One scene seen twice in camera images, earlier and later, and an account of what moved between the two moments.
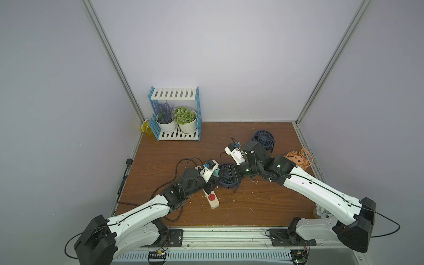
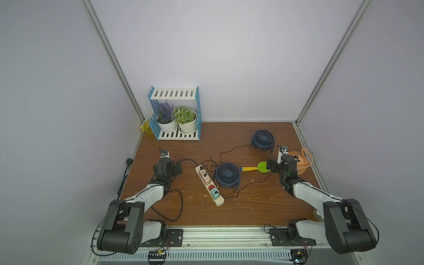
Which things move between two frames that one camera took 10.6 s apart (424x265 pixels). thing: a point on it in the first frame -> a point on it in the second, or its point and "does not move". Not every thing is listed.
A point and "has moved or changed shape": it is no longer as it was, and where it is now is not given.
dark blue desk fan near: x=229 y=176 does not move
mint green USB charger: x=216 y=172 -> x=215 y=194
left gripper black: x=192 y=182 -> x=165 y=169
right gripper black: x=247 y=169 -> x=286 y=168
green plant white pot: x=186 y=118 does not move
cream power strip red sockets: x=212 y=199 has moved or changed shape
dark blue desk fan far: x=265 y=138 does not move
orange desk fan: x=303 y=159 does not move
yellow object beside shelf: x=146 y=127 does not move
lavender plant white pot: x=165 y=116 does not move
